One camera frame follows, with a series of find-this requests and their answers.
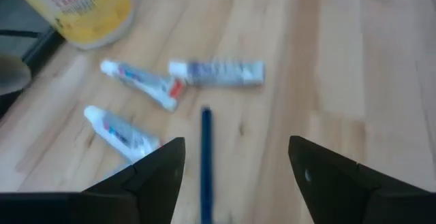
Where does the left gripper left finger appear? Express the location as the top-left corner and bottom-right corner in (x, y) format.
(0, 137), (187, 224)

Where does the Lysol wipes canister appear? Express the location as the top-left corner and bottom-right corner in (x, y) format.
(3, 0), (134, 51)

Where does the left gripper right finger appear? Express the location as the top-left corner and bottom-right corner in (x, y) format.
(288, 135), (436, 224)

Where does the black aluminium table frame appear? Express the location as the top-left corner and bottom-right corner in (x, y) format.
(0, 26), (66, 119)

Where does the small white toothpaste tube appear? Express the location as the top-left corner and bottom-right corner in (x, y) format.
(83, 105), (161, 164)
(168, 59), (266, 88)
(99, 59), (187, 113)

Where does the blue disposable razor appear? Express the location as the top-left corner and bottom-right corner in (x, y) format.
(199, 106), (215, 224)

